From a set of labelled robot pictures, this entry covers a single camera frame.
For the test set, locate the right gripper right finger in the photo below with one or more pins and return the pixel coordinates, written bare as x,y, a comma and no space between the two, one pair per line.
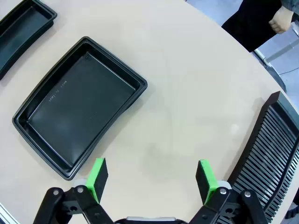
208,182

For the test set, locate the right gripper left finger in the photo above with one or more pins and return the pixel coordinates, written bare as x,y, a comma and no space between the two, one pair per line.
95,182

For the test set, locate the black plastic ESD tray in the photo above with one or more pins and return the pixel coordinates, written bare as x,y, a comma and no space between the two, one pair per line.
21,30
77,109

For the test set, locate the person's left hand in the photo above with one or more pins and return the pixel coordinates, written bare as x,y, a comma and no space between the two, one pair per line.
282,19

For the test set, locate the black slotted board rack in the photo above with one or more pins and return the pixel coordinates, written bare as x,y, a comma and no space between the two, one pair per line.
268,151

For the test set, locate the white table leg foot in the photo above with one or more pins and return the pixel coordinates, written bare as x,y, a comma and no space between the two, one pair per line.
268,67

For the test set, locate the person in grey jacket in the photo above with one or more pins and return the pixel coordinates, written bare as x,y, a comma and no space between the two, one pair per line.
252,23

